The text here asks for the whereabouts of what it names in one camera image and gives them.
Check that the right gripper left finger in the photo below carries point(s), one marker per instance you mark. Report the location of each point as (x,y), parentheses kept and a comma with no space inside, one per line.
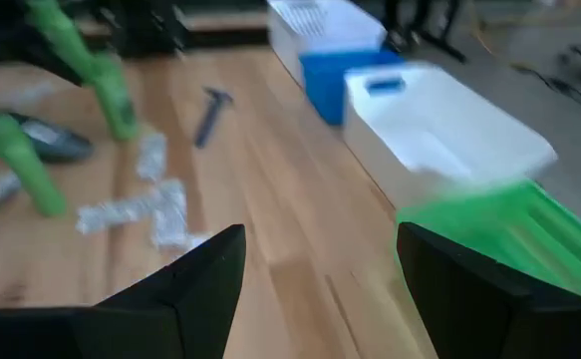
(170,319)

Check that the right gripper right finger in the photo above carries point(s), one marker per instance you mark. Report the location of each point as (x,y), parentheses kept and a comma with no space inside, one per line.
(494,324)

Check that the dark grey deodorant stick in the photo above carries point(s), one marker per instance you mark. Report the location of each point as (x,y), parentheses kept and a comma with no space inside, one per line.
(66,144)

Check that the blue disposable razor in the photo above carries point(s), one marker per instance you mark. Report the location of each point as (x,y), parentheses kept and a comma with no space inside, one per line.
(210,117)

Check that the green plastic basket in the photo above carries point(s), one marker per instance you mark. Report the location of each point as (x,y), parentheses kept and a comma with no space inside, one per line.
(519,224)

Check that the white plastic bin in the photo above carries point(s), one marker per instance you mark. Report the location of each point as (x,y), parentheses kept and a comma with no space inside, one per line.
(444,129)

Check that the blue plastic basket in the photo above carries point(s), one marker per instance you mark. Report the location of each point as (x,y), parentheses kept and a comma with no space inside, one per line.
(335,85)

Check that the person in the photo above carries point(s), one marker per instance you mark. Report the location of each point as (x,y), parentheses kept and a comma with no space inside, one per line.
(419,20)

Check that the white perforated plastic basket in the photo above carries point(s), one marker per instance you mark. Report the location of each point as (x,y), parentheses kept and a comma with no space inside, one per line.
(320,25)

